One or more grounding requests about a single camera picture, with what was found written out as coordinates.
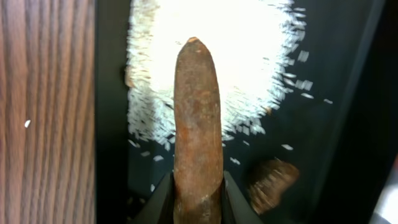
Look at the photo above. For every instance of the red serving tray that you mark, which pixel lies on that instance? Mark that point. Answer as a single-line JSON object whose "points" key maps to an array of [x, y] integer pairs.
{"points": [[386, 210]]}

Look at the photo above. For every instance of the black waste tray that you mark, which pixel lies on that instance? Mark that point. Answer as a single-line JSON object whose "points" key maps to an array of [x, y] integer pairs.
{"points": [[343, 139]]}

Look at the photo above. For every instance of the brown carrot stick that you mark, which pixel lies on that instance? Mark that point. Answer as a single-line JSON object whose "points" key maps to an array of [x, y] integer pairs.
{"points": [[198, 163]]}

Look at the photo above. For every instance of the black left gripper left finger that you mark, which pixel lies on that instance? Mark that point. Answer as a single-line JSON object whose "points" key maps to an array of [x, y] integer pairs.
{"points": [[159, 208]]}

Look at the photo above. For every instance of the dark brown food lump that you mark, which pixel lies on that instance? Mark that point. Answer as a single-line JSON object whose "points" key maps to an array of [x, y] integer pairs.
{"points": [[267, 183]]}

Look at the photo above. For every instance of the white rice pile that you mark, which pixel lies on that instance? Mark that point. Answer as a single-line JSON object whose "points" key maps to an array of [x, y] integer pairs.
{"points": [[252, 44]]}

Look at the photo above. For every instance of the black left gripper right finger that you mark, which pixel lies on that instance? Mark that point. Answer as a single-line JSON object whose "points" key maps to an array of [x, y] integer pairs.
{"points": [[235, 208]]}

